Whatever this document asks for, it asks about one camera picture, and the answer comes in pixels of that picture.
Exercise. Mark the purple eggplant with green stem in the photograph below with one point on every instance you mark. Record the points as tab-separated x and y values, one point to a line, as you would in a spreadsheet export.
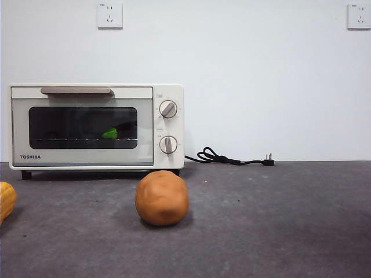
109	133

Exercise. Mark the white wall socket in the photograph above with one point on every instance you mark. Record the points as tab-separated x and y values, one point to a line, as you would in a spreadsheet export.
359	17
110	16

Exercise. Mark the brown potato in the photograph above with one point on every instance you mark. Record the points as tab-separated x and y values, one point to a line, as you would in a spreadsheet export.
162	198

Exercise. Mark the white Toshiba toaster oven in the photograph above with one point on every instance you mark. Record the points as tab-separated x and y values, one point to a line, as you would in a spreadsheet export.
171	127

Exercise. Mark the beige oven knob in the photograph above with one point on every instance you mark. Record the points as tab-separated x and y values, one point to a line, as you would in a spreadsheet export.
168	144
168	109

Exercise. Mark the yellow corn cob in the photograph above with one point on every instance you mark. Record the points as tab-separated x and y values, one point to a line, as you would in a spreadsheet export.
6	202

